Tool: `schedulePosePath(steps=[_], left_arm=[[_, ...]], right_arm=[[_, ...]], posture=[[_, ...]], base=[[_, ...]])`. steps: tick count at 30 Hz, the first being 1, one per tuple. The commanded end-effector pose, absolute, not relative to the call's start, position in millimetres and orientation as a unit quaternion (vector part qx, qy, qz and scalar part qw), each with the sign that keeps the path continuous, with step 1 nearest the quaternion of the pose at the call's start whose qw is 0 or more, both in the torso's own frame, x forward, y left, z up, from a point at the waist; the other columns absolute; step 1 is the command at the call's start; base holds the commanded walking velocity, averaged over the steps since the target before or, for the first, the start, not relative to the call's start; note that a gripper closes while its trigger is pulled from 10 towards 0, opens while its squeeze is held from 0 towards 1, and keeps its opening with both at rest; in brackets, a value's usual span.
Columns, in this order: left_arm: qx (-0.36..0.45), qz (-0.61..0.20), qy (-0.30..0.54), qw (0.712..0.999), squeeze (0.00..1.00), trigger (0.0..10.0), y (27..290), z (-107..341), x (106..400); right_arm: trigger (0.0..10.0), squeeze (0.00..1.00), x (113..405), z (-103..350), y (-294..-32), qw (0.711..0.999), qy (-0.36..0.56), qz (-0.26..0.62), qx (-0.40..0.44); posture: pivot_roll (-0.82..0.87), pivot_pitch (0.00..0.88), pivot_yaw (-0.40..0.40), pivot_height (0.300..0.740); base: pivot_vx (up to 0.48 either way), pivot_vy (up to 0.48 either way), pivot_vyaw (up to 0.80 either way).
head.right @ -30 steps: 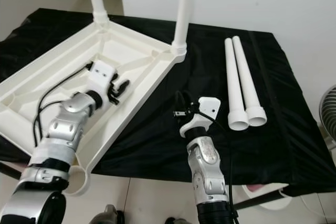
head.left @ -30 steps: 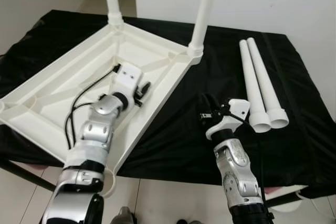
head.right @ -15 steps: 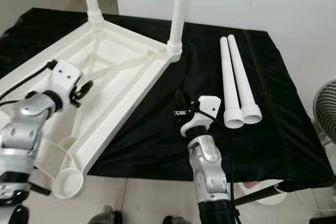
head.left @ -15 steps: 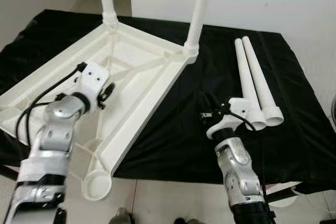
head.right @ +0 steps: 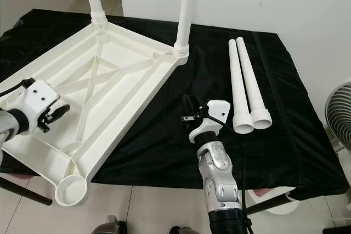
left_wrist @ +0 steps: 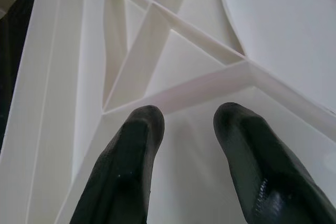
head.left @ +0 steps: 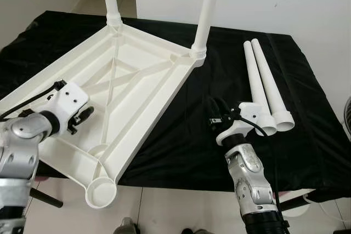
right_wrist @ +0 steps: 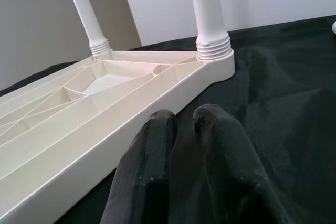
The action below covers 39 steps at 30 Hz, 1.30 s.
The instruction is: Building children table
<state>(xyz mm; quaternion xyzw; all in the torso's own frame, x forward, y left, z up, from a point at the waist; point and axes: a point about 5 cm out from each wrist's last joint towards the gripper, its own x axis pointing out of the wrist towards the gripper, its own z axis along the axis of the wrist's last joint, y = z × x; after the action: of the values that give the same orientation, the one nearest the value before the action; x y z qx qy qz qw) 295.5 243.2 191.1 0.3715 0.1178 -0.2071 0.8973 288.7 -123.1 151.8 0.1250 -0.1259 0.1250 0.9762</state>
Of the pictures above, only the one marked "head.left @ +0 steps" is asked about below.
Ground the white plastic table top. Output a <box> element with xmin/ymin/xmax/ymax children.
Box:
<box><xmin>0</xmin><ymin>20</ymin><xmax>208</xmax><ymax>209</ymax></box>

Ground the black tablecloth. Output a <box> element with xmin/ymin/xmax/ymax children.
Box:
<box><xmin>0</xmin><ymin>10</ymin><xmax>351</xmax><ymax>202</ymax></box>

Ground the robot left leg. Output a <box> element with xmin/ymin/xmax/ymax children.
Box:
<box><xmin>114</xmin><ymin>216</ymin><xmax>139</xmax><ymax>234</ymax></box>

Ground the robot leg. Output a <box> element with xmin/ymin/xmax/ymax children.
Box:
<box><xmin>181</xmin><ymin>227</ymin><xmax>212</xmax><ymax>234</ymax></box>
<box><xmin>114</xmin><ymin>216</ymin><xmax>139</xmax><ymax>234</ymax></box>

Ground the robot right leg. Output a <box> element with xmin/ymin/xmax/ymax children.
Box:
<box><xmin>181</xmin><ymin>227</ymin><xmax>212</xmax><ymax>234</ymax></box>

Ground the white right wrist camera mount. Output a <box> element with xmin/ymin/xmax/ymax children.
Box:
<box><xmin>216</xmin><ymin>101</ymin><xmax>263</xmax><ymax>147</ymax></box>

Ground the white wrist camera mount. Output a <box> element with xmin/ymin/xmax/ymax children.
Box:
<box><xmin>49</xmin><ymin>81</ymin><xmax>89</xmax><ymax>133</ymax></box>
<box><xmin>216</xmin><ymin>101</ymin><xmax>263</xmax><ymax>147</ymax></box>

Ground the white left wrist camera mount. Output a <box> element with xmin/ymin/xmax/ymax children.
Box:
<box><xmin>49</xmin><ymin>81</ymin><xmax>89</xmax><ymax>133</ymax></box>

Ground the black table frame leg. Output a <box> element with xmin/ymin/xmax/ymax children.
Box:
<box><xmin>279</xmin><ymin>196</ymin><xmax>314</xmax><ymax>214</ymax></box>
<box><xmin>30</xmin><ymin>186</ymin><xmax>65</xmax><ymax>209</ymax></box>

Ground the round extension cord reel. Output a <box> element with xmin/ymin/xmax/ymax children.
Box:
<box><xmin>280</xmin><ymin>189</ymin><xmax>317</xmax><ymax>206</ymax></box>

